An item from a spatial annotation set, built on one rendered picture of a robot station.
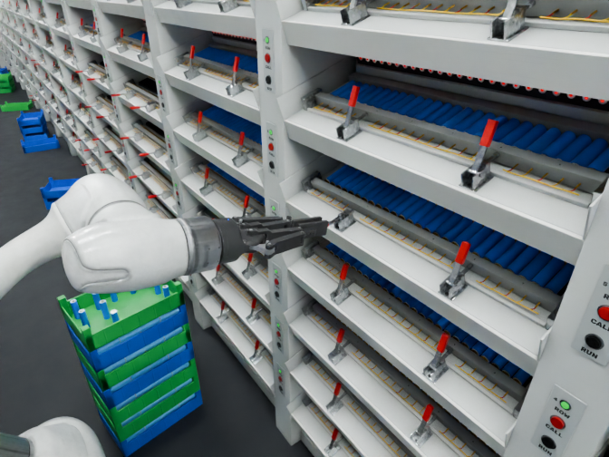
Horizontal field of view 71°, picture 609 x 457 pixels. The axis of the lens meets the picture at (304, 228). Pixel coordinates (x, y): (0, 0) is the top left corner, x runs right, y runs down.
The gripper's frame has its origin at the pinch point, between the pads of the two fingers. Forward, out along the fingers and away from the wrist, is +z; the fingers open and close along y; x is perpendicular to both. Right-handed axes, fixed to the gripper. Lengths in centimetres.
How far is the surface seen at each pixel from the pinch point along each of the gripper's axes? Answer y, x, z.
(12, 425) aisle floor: -83, -108, -49
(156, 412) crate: -49, -89, -10
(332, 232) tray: -1.0, -2.5, 7.3
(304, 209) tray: -11.4, -1.7, 7.6
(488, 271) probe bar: 29.8, 3.9, 12.5
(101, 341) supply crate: -47, -52, -27
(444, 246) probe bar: 21.0, 4.1, 12.7
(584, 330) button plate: 46.0, 6.2, 5.2
